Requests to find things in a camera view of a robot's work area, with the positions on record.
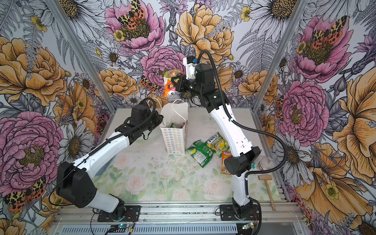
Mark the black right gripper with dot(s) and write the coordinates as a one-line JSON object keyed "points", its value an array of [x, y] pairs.
{"points": [[180, 86]]}

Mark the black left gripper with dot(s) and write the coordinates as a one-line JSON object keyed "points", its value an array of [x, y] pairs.
{"points": [[158, 118]]}

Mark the red yellow Fox's fruits bag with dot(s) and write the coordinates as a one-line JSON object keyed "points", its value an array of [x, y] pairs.
{"points": [[171, 78]]}

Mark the white printed paper bag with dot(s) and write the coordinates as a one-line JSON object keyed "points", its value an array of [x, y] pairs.
{"points": [[174, 138]]}

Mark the green Fox's candy bag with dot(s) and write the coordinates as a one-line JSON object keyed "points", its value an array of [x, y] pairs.
{"points": [[217, 144]]}

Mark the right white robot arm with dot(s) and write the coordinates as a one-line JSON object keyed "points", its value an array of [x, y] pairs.
{"points": [[243, 152]]}

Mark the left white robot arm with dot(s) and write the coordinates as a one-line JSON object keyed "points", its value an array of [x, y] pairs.
{"points": [[75, 180]]}

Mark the clear plastic cup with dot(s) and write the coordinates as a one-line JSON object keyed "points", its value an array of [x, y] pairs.
{"points": [[265, 163]]}

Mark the wooden stick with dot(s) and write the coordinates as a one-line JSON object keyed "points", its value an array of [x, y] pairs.
{"points": [[266, 178]]}

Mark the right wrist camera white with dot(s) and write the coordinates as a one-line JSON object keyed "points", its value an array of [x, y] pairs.
{"points": [[190, 64]]}

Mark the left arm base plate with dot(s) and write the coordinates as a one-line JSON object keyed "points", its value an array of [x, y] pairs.
{"points": [[123, 214]]}

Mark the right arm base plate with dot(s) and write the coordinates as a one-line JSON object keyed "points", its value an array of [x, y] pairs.
{"points": [[249, 212]]}

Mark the aluminium front rail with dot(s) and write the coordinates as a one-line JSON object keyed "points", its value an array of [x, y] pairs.
{"points": [[157, 218]]}

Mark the right aluminium corner post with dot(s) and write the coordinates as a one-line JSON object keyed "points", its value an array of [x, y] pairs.
{"points": [[284, 42]]}

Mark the aluminium corner post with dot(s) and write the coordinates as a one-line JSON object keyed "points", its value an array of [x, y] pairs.
{"points": [[284, 42], [68, 30]]}

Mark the left aluminium corner post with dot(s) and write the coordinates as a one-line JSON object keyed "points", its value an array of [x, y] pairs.
{"points": [[68, 30]]}

